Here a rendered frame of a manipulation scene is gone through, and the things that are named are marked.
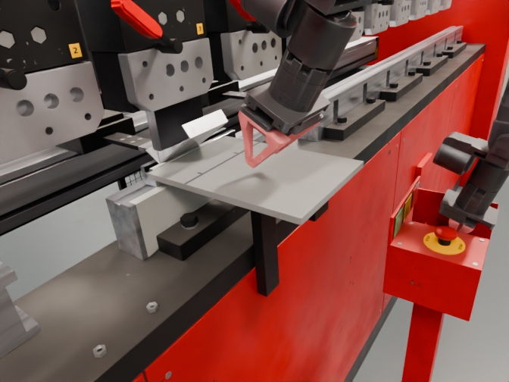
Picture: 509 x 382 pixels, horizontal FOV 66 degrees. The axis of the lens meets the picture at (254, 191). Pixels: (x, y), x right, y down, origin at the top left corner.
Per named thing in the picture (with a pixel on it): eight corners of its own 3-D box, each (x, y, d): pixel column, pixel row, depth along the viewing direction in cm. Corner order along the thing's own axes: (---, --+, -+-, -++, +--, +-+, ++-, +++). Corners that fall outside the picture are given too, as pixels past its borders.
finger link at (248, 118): (220, 154, 50) (243, 95, 44) (252, 138, 55) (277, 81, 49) (259, 188, 49) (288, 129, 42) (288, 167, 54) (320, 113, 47)
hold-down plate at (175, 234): (182, 262, 59) (179, 245, 57) (158, 251, 62) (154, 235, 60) (287, 183, 80) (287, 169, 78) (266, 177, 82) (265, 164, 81)
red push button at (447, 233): (453, 254, 71) (456, 238, 70) (429, 248, 73) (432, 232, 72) (457, 242, 74) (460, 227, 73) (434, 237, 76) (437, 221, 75)
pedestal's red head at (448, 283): (469, 322, 72) (488, 241, 63) (382, 292, 80) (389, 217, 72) (484, 262, 86) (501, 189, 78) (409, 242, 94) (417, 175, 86)
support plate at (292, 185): (301, 226, 44) (301, 218, 44) (148, 179, 58) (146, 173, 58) (363, 167, 57) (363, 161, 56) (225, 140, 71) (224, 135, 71)
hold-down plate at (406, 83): (395, 101, 126) (396, 92, 125) (379, 100, 129) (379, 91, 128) (422, 81, 147) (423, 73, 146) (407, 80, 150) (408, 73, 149)
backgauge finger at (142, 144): (137, 170, 63) (130, 141, 60) (52, 145, 77) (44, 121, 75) (189, 146, 71) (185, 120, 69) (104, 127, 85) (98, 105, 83)
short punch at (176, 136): (163, 164, 61) (152, 104, 57) (155, 161, 62) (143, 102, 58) (207, 142, 68) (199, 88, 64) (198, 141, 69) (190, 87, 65)
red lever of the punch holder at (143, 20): (126, -8, 42) (185, 44, 50) (104, -6, 44) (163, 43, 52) (120, 7, 41) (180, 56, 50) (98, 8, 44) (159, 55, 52)
